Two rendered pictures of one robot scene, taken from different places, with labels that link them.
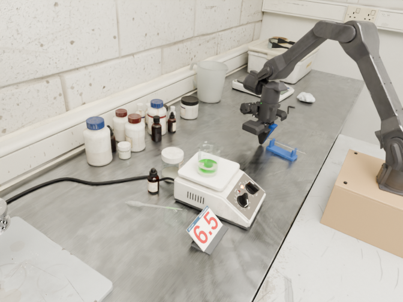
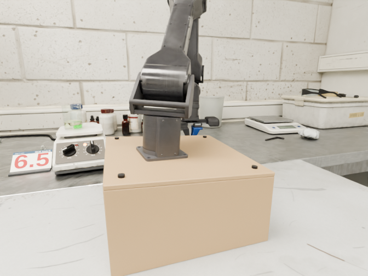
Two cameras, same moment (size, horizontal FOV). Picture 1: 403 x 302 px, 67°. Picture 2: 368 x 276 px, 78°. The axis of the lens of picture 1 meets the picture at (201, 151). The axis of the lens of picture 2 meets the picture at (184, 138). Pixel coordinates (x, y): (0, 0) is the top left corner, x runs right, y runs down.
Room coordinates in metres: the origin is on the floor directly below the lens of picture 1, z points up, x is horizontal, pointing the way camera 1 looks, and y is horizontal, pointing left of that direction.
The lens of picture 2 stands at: (0.35, -0.70, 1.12)
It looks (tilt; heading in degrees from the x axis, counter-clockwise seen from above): 14 degrees down; 43
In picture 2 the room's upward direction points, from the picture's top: straight up
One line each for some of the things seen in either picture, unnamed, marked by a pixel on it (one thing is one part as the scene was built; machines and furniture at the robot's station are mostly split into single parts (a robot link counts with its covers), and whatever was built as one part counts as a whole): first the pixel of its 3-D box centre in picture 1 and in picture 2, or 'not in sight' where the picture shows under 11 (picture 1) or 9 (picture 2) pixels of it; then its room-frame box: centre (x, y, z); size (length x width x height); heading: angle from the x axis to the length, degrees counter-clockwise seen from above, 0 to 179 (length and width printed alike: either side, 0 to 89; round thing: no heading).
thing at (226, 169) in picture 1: (209, 169); (80, 129); (0.62, -0.02, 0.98); 0.12 x 0.12 x 0.01; 65
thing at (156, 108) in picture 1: (156, 117); (134, 119); (0.93, 0.16, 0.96); 0.06 x 0.06 x 0.11
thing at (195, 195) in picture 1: (217, 186); (82, 145); (0.61, -0.05, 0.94); 0.22 x 0.13 x 0.08; 65
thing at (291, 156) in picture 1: (282, 148); not in sight; (0.86, -0.26, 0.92); 0.10 x 0.03 x 0.04; 50
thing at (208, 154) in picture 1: (209, 159); (73, 116); (0.60, -0.02, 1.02); 0.06 x 0.05 x 0.08; 92
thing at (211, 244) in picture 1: (208, 229); (31, 161); (0.48, -0.03, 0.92); 0.09 x 0.06 x 0.04; 153
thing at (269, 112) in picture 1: (267, 112); (190, 113); (0.91, -0.20, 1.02); 0.19 x 0.06 x 0.08; 141
